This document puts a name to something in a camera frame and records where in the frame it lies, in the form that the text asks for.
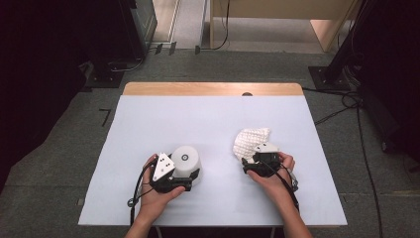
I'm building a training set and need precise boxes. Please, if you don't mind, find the person's right hand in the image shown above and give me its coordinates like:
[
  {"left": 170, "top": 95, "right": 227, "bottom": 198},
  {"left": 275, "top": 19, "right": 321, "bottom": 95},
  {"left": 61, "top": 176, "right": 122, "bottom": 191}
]
[{"left": 247, "top": 153, "right": 296, "bottom": 207}]

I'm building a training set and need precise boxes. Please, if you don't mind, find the dark glass cabinet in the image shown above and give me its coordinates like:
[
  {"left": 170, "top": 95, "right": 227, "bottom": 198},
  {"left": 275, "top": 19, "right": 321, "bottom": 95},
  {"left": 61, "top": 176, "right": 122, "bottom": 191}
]
[{"left": 118, "top": 0, "right": 158, "bottom": 62}]

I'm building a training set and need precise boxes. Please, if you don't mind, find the black stand base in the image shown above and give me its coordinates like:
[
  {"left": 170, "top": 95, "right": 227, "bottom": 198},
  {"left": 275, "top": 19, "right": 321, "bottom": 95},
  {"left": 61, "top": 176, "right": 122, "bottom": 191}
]
[{"left": 84, "top": 60, "right": 126, "bottom": 89}]

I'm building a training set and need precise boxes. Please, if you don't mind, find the hand-held gripper cable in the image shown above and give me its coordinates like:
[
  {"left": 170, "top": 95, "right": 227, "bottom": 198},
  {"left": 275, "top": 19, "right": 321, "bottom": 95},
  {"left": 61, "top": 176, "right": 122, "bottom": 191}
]
[
  {"left": 261, "top": 162, "right": 301, "bottom": 212},
  {"left": 128, "top": 162, "right": 157, "bottom": 227}
]

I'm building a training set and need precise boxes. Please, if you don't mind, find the white floor cable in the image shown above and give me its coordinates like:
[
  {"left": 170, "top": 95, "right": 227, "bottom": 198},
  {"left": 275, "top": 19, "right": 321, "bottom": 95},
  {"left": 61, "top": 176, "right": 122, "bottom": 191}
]
[{"left": 110, "top": 57, "right": 147, "bottom": 73}]

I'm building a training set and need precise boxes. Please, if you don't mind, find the white plastic cup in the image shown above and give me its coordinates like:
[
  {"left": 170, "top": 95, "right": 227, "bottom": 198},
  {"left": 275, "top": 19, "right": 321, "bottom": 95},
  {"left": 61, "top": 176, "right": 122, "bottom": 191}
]
[{"left": 170, "top": 145, "right": 203, "bottom": 186}]

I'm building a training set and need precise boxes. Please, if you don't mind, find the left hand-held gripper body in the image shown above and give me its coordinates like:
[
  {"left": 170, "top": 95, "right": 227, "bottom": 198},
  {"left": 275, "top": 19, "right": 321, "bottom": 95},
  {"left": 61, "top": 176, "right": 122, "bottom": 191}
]
[{"left": 150, "top": 152, "right": 193, "bottom": 193}]

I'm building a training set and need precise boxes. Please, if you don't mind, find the person's left hand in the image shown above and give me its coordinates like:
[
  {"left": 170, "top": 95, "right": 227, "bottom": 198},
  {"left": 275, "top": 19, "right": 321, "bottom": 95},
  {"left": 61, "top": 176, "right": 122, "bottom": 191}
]
[{"left": 140, "top": 154, "right": 186, "bottom": 217}]

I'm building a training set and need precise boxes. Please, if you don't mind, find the right hand-held gripper cable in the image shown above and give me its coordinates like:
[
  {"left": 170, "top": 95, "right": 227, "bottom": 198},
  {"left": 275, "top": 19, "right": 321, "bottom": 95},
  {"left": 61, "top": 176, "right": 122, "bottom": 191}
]
[{"left": 261, "top": 162, "right": 301, "bottom": 212}]

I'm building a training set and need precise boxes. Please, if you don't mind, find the long black floor cable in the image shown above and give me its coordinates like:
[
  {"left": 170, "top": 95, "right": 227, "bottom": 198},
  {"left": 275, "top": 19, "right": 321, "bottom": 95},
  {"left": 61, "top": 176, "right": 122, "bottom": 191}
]
[{"left": 356, "top": 105, "right": 384, "bottom": 238}]

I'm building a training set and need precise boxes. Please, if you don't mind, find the metal floor rail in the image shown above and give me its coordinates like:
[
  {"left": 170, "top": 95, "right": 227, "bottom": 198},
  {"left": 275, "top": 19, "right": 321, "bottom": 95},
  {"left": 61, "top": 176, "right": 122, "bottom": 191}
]
[
  {"left": 197, "top": 0, "right": 211, "bottom": 48},
  {"left": 167, "top": 0, "right": 182, "bottom": 44}
]

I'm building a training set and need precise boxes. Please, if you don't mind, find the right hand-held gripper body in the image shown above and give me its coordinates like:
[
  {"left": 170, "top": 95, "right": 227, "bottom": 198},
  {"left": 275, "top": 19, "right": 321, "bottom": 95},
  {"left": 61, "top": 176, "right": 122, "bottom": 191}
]
[{"left": 252, "top": 142, "right": 281, "bottom": 179}]

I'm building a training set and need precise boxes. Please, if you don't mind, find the black curtain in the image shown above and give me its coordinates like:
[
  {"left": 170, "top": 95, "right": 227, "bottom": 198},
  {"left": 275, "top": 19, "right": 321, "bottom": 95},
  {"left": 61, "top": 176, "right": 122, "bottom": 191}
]
[
  {"left": 350, "top": 0, "right": 420, "bottom": 163},
  {"left": 0, "top": 0, "right": 133, "bottom": 192}
]

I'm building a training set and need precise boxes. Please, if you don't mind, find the left hand-held gripper cable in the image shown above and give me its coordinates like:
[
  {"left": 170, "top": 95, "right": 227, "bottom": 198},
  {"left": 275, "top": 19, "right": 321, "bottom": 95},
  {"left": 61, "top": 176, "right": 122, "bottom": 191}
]
[{"left": 128, "top": 162, "right": 157, "bottom": 227}]

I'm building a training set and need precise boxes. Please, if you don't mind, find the wooden table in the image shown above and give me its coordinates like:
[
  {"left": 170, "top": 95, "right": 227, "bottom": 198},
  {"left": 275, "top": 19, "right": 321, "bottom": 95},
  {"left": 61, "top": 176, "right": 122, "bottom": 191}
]
[{"left": 122, "top": 81, "right": 305, "bottom": 97}]

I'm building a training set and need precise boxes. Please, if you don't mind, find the black metal stand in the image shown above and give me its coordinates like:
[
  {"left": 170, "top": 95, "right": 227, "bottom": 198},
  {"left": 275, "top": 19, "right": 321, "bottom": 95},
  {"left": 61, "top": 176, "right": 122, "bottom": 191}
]
[{"left": 308, "top": 0, "right": 374, "bottom": 92}]

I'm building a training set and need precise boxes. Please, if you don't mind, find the black hanging cable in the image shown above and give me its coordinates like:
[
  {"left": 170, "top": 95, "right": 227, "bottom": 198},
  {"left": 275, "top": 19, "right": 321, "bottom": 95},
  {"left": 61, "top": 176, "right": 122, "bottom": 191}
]
[{"left": 197, "top": 0, "right": 231, "bottom": 52}]

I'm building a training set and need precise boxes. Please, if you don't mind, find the person's dark clothing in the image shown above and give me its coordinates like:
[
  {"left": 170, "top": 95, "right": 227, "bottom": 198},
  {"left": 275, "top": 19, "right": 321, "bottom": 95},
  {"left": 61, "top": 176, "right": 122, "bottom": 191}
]
[{"left": 155, "top": 226, "right": 285, "bottom": 238}]

